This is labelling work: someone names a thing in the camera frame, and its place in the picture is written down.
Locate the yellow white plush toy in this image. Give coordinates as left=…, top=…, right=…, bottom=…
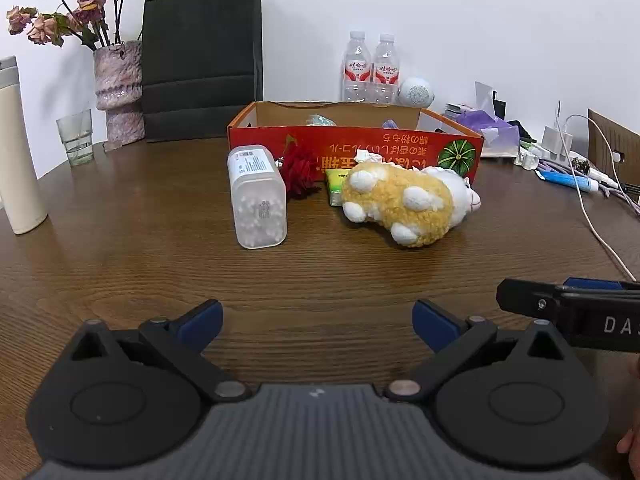
left=341, top=162, right=454, bottom=247

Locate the clear cotton swab box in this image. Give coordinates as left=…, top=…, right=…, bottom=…
left=227, top=144, right=288, bottom=249

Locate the green yellow tissue packet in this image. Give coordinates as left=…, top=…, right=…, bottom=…
left=326, top=168, right=350, bottom=207

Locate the red fabric flower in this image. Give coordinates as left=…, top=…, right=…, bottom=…
left=278, top=134, right=318, bottom=200

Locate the purple mesh drawstring pouch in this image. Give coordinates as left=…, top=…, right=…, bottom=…
left=383, top=119, right=399, bottom=129

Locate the person right hand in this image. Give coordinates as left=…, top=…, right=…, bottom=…
left=615, top=358, right=640, bottom=470

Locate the blue white tube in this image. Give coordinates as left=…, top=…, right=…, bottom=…
left=535, top=169, right=600, bottom=193

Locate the white small bottle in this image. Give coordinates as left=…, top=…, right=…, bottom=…
left=514, top=148, right=539, bottom=171

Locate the white charger plug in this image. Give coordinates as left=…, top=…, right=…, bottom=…
left=541, top=102, right=573, bottom=160

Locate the purple tissue pack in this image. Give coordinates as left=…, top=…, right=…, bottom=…
left=445, top=81, right=520, bottom=158

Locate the red orange cardboard box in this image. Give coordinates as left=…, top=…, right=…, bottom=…
left=228, top=101, right=484, bottom=181

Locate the cream thermos bottle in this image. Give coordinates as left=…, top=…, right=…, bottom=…
left=0, top=56, right=48, bottom=235

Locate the clear drinking glass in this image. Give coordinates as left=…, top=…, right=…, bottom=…
left=56, top=110, right=93, bottom=167

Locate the crumpled clear plastic wrap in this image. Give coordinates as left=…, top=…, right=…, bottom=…
left=306, top=114, right=336, bottom=127

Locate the pink white textured vase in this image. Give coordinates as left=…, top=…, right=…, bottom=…
left=93, top=40, right=145, bottom=152

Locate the right clear water bottle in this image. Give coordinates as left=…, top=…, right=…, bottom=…
left=372, top=34, right=400, bottom=104

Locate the clear water bottle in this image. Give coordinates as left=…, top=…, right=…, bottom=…
left=342, top=30, right=372, bottom=102
left=372, top=34, right=400, bottom=104

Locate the left clear water bottle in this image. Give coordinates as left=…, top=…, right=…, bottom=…
left=342, top=30, right=372, bottom=102

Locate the black paper shopping bag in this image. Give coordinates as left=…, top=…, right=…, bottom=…
left=141, top=0, right=264, bottom=142

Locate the dried pink flower bouquet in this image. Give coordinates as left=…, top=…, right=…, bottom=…
left=1, top=0, right=125, bottom=52

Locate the white charging cable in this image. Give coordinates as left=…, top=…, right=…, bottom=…
left=553, top=112, right=640, bottom=283

